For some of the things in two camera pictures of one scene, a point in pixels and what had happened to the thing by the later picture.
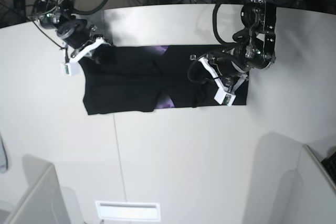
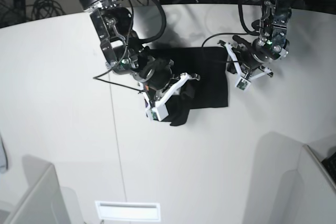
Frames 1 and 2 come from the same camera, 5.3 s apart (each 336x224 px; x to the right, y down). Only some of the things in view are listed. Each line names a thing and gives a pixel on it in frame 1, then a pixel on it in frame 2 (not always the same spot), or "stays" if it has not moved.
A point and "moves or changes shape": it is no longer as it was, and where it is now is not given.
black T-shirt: x=147 y=77 moves or changes shape
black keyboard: x=329 y=163 stays
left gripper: x=230 y=65 to x=252 y=58
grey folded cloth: x=3 y=161 stays
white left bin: x=43 y=201 stays
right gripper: x=76 y=32 to x=156 y=73
